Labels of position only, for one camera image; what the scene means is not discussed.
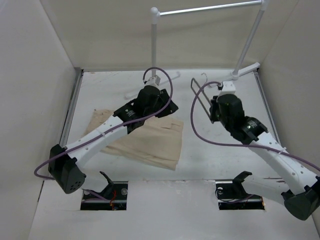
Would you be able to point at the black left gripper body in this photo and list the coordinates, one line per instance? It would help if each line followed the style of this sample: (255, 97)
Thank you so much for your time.
(162, 99)

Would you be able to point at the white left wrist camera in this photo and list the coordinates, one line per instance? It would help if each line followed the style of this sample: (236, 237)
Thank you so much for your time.
(153, 81)

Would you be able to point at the grey clothes hanger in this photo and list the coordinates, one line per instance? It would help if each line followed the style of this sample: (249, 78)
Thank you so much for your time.
(202, 98)

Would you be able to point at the metal table rail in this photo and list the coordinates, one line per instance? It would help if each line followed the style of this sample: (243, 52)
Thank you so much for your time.
(272, 128)
(79, 72)

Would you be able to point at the right metal table rail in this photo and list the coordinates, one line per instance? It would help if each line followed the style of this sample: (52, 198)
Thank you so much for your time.
(272, 128)

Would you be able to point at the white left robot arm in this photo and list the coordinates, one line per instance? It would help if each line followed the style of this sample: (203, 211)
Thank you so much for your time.
(67, 163)

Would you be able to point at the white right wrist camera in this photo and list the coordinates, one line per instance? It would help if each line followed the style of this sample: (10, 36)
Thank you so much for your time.
(226, 87)

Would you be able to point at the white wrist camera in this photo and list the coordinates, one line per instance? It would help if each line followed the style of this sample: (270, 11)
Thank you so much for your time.
(226, 87)
(153, 81)

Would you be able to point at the left metal table rail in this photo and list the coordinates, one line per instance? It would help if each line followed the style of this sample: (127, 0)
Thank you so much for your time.
(79, 72)

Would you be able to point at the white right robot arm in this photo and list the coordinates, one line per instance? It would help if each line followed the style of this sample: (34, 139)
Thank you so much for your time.
(299, 190)

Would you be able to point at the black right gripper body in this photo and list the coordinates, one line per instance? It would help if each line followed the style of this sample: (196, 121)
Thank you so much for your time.
(216, 115)

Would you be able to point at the white clothes rack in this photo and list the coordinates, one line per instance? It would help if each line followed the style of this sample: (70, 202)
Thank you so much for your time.
(238, 70)

